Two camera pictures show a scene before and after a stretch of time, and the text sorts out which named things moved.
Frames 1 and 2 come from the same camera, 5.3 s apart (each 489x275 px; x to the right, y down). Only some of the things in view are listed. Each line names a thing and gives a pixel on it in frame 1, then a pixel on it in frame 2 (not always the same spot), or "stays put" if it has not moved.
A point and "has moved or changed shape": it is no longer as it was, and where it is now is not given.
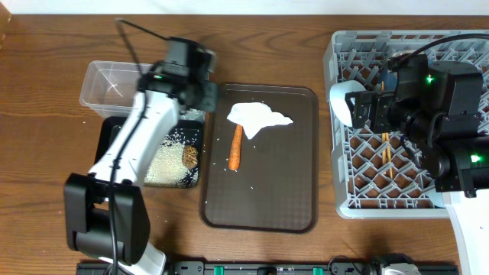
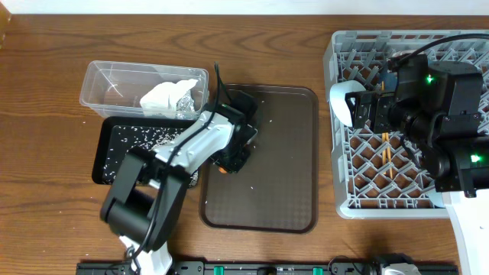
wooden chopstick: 388,154 stays put
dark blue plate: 390,80 stays put
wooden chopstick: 384,140 stays put
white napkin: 254,115 has moved or changed shape
